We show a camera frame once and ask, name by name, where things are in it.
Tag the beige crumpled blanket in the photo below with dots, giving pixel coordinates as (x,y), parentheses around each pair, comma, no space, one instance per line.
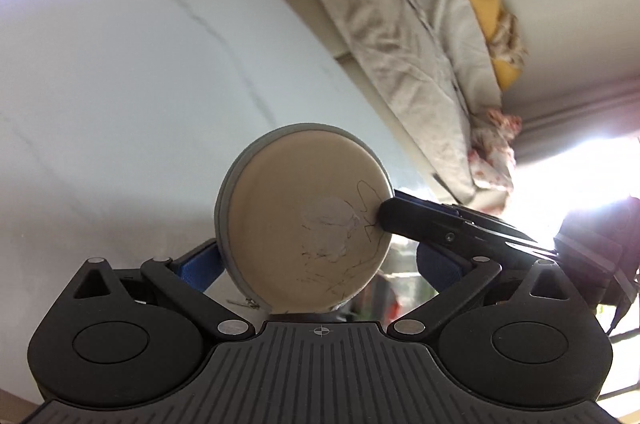
(400,34)

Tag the white marble desktop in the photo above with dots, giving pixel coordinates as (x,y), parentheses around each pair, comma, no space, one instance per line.
(125,114)

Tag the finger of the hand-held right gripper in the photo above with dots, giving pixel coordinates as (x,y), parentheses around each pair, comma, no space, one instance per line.
(440,229)

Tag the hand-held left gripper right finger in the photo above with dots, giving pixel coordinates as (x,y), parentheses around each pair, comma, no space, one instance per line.
(440,270)

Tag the round beige zippered case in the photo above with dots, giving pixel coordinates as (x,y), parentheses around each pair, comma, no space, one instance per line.
(305,219)

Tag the yellow pillow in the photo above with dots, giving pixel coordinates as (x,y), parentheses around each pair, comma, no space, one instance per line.
(492,29)

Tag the floral patterned cloth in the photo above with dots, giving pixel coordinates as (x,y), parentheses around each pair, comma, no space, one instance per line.
(492,154)

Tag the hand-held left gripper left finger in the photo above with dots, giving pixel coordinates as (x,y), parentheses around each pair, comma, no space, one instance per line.
(199,268)

